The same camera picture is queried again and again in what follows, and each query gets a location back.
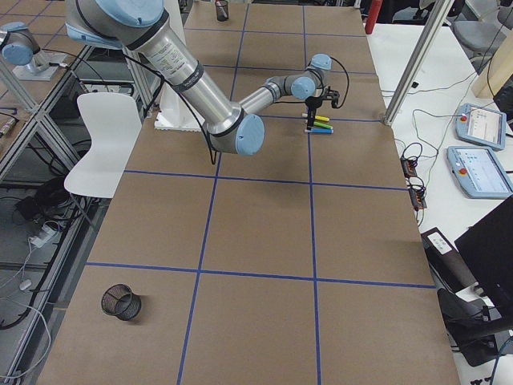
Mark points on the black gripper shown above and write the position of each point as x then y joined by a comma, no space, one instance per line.
312,103

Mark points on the blue highlighter pen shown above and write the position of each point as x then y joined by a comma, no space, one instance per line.
319,131

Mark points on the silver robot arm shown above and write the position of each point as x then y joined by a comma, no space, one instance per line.
20,48
144,27

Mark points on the green highlighter pen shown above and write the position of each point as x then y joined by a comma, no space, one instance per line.
321,125

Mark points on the red fire extinguisher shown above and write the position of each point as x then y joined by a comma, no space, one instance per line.
372,17

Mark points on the far black mesh cup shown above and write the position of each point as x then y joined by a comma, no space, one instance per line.
222,13

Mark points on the black mesh cup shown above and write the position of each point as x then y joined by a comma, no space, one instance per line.
222,13
121,302

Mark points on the far teach pendant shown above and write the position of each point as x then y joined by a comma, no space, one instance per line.
481,125

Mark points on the teach pendant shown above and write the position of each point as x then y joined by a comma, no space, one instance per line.
481,125
478,172

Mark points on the near teach pendant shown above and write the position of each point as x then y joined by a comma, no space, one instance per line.
478,172

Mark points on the white plastic chair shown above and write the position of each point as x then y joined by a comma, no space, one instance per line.
113,123

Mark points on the black laptop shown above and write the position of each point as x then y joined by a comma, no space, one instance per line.
486,249

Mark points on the near black mesh cup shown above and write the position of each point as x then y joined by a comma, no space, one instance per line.
121,302

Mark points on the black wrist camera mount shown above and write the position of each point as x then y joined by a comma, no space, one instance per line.
332,96

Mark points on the aluminium frame post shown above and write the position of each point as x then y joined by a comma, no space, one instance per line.
424,43

